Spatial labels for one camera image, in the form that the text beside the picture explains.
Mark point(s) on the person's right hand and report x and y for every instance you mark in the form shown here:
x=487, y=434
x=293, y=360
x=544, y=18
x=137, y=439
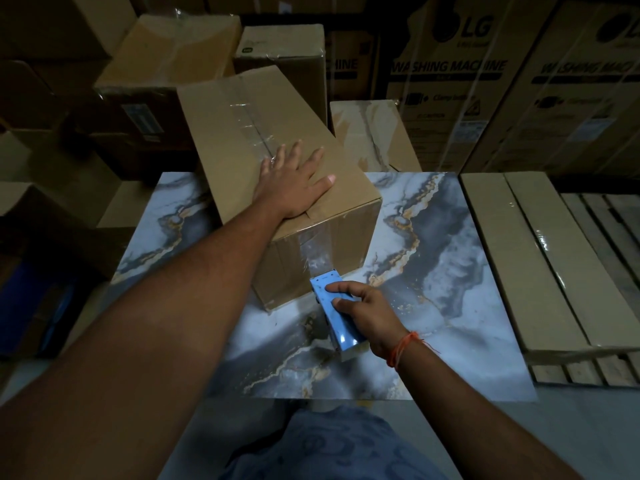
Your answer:
x=372, y=319

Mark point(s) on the person's left hand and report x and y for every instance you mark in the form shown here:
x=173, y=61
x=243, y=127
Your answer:
x=287, y=192

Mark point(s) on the person's left middle finger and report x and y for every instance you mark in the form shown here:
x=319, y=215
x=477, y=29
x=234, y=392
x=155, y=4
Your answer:
x=295, y=154

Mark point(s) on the person's left little finger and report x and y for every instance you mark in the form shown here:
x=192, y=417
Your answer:
x=265, y=169

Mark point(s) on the person's left thumb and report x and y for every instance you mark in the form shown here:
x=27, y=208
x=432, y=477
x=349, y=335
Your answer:
x=322, y=183

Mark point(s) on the person's right thumb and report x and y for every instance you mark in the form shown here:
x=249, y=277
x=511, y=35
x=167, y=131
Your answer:
x=344, y=304

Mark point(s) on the blue tape dispenser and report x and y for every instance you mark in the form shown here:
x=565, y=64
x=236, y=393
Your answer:
x=347, y=335

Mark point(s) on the taped brown cardboard box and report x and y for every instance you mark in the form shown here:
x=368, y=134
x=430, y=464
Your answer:
x=235, y=124

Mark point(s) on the person's left forearm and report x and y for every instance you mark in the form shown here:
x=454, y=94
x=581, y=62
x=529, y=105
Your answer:
x=150, y=344

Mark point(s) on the person's right forearm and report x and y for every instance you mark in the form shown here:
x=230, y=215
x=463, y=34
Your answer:
x=460, y=419

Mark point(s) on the marble patterned slab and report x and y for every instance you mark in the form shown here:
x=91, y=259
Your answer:
x=370, y=139

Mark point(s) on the dark printed cardboard box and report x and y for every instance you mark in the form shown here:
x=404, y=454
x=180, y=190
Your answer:
x=350, y=64

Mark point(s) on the green label cardboard box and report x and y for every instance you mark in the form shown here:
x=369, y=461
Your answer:
x=280, y=49

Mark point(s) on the small tan cardboard box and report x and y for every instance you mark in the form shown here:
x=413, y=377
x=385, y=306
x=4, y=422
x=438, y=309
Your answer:
x=125, y=204

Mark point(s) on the blue patterned garment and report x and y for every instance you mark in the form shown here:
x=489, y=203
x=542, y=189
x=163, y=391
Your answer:
x=325, y=449

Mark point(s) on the large wrapped cardboard box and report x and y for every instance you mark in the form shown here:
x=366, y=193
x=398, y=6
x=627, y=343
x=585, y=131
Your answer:
x=165, y=59

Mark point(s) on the tall washing machine carton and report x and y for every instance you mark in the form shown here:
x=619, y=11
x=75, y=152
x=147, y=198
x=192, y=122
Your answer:
x=575, y=94
x=440, y=69

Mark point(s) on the long flat cardboard box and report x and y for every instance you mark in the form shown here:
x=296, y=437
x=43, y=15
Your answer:
x=575, y=274
x=510, y=254

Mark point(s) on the open brown cardboard box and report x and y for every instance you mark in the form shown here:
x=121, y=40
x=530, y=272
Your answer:
x=30, y=214

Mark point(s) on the blue plastic crate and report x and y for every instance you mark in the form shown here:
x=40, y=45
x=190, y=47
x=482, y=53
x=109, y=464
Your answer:
x=30, y=309

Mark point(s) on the wooden pallet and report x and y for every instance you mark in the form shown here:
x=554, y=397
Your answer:
x=615, y=229

